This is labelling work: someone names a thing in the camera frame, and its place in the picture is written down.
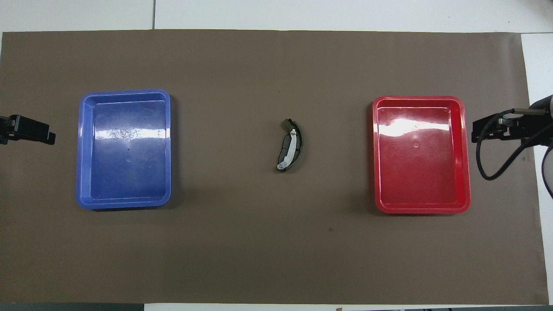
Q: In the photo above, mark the blue plastic tray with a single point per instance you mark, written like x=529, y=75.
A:
x=125, y=172

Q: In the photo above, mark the red plastic tray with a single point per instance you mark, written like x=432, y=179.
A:
x=421, y=172

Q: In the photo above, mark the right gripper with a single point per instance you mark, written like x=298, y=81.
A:
x=542, y=127

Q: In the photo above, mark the brake pad with white clip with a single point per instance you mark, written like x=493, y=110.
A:
x=287, y=149

